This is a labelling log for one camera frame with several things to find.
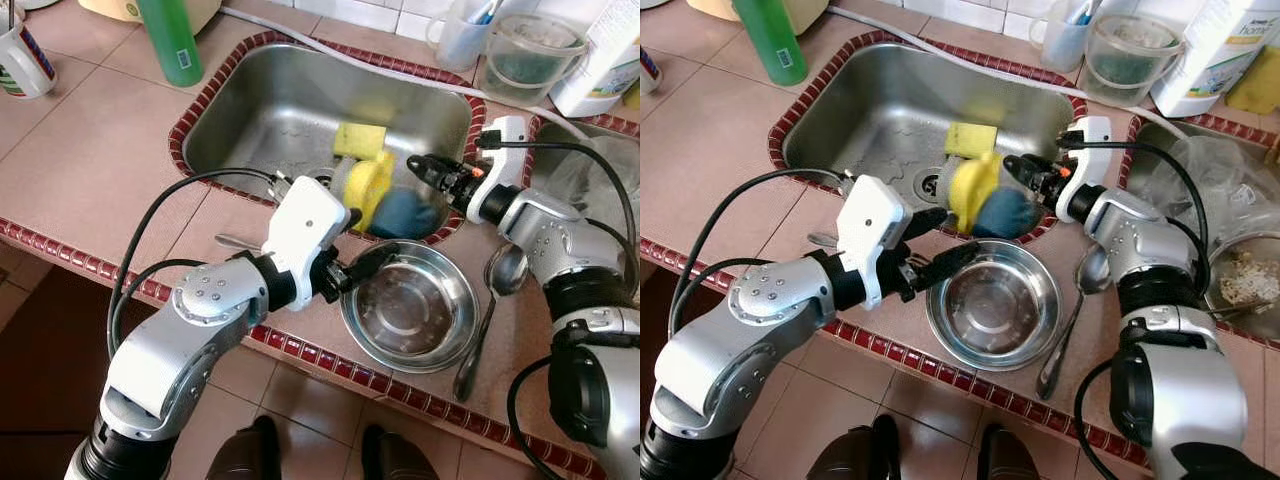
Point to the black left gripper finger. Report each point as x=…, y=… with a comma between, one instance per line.
x=950, y=265
x=353, y=220
x=928, y=222
x=375, y=265

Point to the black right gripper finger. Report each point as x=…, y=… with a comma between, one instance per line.
x=418, y=167
x=1015, y=168

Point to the steel bowl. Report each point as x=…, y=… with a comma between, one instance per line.
x=410, y=310
x=995, y=310

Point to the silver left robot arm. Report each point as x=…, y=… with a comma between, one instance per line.
x=750, y=360
x=170, y=360

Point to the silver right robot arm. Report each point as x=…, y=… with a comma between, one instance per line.
x=1130, y=240
x=560, y=240

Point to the yellow sponge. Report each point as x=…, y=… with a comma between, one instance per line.
x=632, y=98
x=970, y=140
x=1255, y=95
x=360, y=140

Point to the large steel spoon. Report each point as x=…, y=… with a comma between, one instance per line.
x=1090, y=270
x=505, y=270

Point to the small steel spoon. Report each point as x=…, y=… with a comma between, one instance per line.
x=235, y=241

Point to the clear plastic toothbrush cup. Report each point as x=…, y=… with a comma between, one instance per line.
x=460, y=45
x=1065, y=45

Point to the clear plastic bag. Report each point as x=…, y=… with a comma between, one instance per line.
x=1230, y=190
x=585, y=190

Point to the blue white toothbrush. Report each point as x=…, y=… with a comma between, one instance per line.
x=1082, y=12
x=485, y=10

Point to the dark robot left foot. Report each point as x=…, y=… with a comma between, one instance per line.
x=245, y=455
x=860, y=460

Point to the dark robot foot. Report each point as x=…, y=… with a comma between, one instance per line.
x=245, y=455
x=400, y=460
x=860, y=460
x=1010, y=460

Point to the white bottle yellow cap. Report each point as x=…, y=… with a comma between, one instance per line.
x=600, y=60
x=1210, y=60

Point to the dark robot right foot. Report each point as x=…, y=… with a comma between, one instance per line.
x=400, y=460
x=1010, y=460

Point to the white printed mug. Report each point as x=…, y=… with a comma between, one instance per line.
x=25, y=60
x=650, y=72

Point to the metal mesh strainer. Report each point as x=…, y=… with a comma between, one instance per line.
x=1250, y=280

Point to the green plastic bottle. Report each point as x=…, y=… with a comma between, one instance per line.
x=772, y=45
x=170, y=45

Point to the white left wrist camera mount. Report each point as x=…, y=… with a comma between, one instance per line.
x=305, y=220
x=870, y=220

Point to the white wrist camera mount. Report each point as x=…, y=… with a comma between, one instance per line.
x=1092, y=140
x=870, y=220
x=305, y=220
x=510, y=140

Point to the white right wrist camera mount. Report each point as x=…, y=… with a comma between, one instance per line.
x=1092, y=140
x=510, y=140

